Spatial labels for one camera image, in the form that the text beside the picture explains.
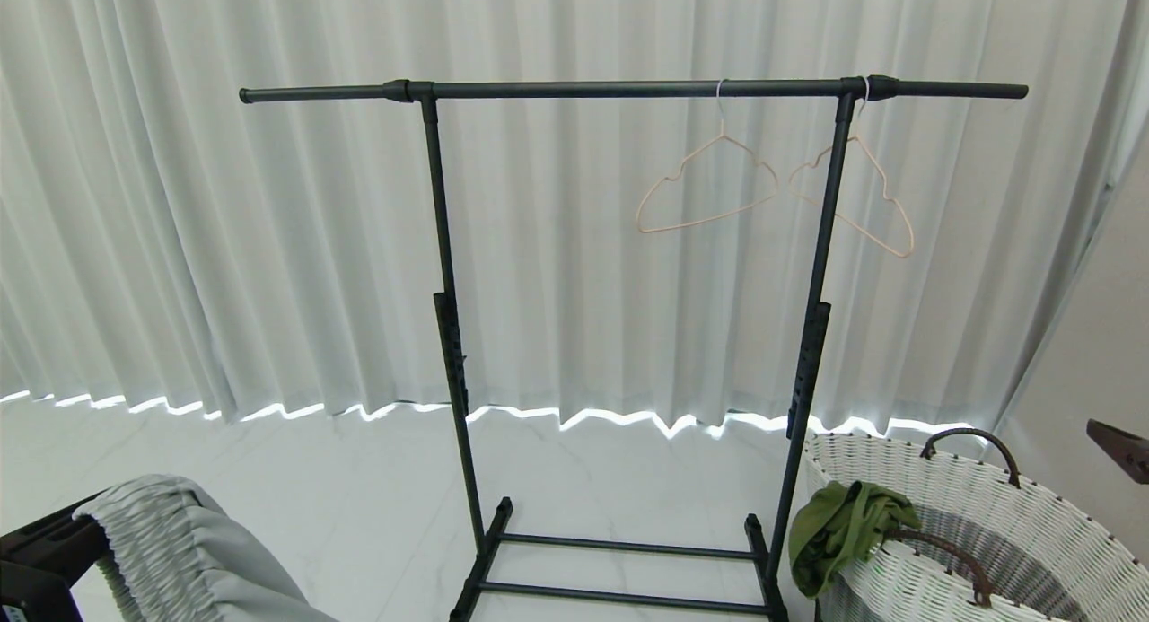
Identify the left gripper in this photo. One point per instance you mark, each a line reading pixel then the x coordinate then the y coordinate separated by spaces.
pixel 36 595

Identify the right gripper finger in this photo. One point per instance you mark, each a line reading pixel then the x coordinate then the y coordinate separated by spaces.
pixel 1127 451

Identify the pale grey shorts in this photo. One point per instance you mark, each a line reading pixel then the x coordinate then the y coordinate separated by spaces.
pixel 206 568

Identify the pink clothes hanger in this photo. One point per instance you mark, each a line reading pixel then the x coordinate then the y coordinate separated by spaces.
pixel 908 245
pixel 721 137

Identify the white laundry basket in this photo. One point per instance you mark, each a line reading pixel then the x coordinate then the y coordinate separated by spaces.
pixel 898 469

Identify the black clothes rack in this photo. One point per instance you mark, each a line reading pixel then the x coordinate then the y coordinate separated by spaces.
pixel 628 90

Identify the green garment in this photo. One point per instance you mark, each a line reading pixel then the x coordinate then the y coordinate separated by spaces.
pixel 844 532

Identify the white curtain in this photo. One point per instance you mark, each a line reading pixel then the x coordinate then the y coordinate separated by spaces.
pixel 269 245

